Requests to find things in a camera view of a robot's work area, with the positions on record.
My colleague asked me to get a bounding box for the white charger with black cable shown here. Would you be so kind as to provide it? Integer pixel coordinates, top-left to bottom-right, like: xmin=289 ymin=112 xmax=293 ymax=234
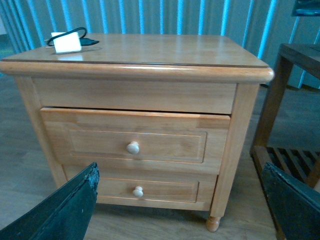
xmin=45 ymin=27 xmax=100 ymax=54

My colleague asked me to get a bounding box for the grey pleated curtain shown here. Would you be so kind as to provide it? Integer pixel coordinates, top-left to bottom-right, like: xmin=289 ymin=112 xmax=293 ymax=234
xmin=0 ymin=0 xmax=320 ymax=90

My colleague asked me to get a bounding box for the dark wooden side table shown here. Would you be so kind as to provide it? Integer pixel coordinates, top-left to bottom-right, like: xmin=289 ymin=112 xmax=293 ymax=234
xmin=249 ymin=42 xmax=320 ymax=240

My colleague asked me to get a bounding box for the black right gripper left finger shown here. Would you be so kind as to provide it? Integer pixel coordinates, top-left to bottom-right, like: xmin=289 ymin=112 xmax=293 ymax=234
xmin=0 ymin=162 xmax=100 ymax=240

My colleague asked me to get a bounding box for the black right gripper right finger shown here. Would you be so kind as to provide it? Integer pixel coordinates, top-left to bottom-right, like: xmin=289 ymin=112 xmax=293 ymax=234
xmin=261 ymin=162 xmax=320 ymax=240

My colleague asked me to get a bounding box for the light wooden nightstand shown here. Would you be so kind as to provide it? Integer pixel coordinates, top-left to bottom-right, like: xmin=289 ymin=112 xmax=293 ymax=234
xmin=0 ymin=33 xmax=274 ymax=232

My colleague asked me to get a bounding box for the wooden drawer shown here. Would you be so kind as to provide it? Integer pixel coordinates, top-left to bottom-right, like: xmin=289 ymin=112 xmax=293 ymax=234
xmin=40 ymin=108 xmax=230 ymax=174
xmin=62 ymin=164 xmax=219 ymax=212

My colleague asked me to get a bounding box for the dark object on side table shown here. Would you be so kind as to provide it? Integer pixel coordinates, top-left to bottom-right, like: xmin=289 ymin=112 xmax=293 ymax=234
xmin=291 ymin=0 xmax=320 ymax=17

